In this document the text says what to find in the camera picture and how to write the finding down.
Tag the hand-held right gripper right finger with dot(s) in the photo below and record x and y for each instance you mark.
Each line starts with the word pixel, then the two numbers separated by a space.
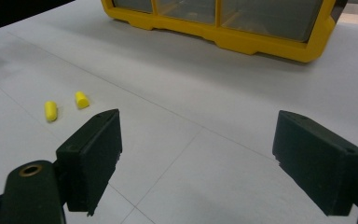
pixel 317 161

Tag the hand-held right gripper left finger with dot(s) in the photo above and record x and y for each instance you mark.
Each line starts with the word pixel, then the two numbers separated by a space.
pixel 90 155

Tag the yellow foam earplug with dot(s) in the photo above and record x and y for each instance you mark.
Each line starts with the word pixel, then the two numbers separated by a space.
pixel 82 99
pixel 50 110

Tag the yellow plastic organizer box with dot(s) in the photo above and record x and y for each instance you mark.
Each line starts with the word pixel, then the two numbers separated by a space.
pixel 261 40

